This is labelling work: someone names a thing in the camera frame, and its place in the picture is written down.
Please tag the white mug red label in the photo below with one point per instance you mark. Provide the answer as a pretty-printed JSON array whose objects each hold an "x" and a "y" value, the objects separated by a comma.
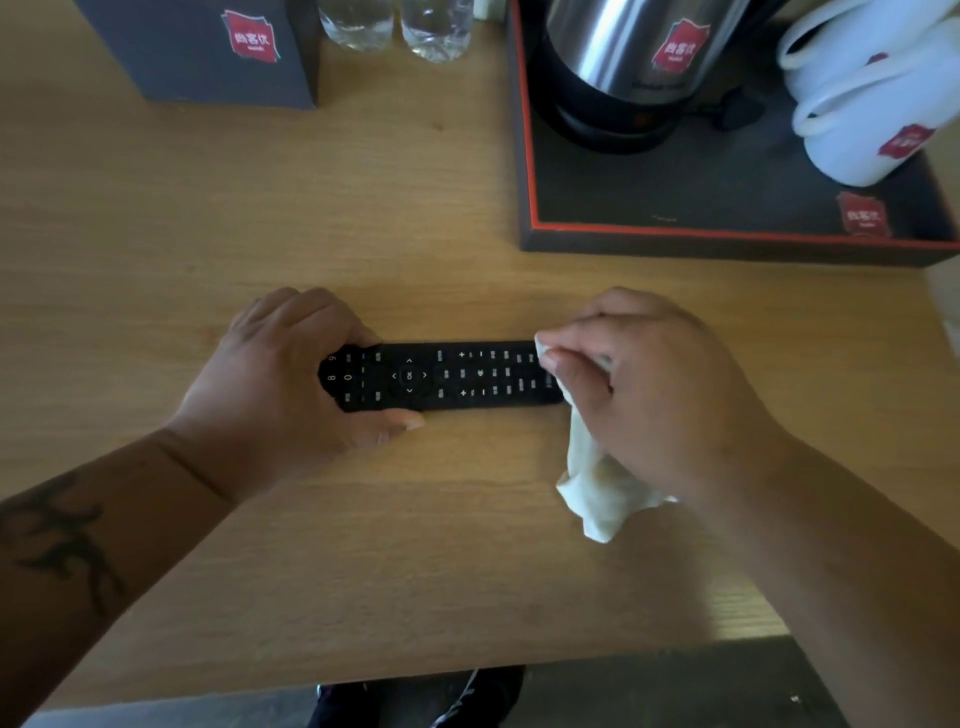
[
  {"x": 832, "y": 45},
  {"x": 877, "y": 127}
]

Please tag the person's left forearm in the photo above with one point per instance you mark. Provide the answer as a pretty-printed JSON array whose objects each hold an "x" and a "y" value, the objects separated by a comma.
[{"x": 82, "y": 570}]

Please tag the clear water bottle blue label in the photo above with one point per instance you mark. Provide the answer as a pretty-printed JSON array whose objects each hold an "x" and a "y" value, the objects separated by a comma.
[
  {"x": 356, "y": 26},
  {"x": 437, "y": 30}
]

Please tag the black kettle base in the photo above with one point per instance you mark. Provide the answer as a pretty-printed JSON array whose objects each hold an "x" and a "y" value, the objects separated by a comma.
[{"x": 600, "y": 124}]

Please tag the person's left black shoe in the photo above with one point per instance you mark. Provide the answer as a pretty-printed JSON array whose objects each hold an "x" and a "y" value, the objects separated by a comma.
[{"x": 337, "y": 709}]

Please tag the black remote control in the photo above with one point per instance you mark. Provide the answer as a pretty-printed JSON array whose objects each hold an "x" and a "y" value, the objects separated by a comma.
[{"x": 450, "y": 375}]

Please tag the person's right black shoe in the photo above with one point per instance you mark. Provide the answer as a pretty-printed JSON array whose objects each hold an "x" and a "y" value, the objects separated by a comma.
[{"x": 480, "y": 697}]

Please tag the black power plug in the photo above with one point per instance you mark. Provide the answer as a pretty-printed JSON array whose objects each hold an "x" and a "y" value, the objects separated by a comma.
[{"x": 739, "y": 109}]

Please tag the dark grey tissue box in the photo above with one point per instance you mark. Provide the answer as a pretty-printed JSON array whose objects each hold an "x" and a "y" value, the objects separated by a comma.
[{"x": 210, "y": 60}]

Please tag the steel electric kettle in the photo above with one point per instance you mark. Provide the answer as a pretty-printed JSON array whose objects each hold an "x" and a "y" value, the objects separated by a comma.
[{"x": 630, "y": 45}]

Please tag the person's black shoe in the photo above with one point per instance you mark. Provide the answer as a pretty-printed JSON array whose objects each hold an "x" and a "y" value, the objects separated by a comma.
[
  {"x": 337, "y": 709},
  {"x": 480, "y": 697}
]

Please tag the pale yellow cloth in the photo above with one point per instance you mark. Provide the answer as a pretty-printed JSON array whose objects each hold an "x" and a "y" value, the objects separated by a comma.
[{"x": 600, "y": 495}]

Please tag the white paper card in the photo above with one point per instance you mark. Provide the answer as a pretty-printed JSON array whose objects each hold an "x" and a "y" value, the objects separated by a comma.
[{"x": 491, "y": 7}]

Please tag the person's left hand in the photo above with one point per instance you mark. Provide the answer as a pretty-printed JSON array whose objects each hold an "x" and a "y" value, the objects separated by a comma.
[{"x": 262, "y": 397}]

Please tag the clear plastic bag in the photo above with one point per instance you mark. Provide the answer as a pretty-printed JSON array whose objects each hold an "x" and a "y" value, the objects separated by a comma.
[{"x": 946, "y": 300}]

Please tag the black tray with red rim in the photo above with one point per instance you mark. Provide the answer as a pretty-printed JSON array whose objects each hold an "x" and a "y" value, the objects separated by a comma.
[{"x": 712, "y": 195}]

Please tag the person's right hand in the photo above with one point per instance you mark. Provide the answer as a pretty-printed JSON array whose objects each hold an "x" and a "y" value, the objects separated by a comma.
[{"x": 667, "y": 397}]

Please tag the person's right forearm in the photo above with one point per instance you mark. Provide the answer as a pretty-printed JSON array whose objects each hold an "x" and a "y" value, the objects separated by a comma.
[{"x": 847, "y": 592}]

